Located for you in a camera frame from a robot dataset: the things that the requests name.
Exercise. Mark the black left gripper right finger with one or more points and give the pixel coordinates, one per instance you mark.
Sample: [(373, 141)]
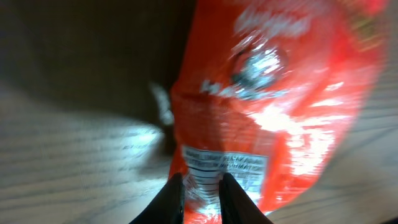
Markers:
[(236, 206)]

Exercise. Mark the red snack packet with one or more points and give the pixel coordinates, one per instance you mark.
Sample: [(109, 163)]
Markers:
[(266, 91)]

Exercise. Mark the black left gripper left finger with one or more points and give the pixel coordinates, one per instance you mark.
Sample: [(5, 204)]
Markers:
[(167, 207)]

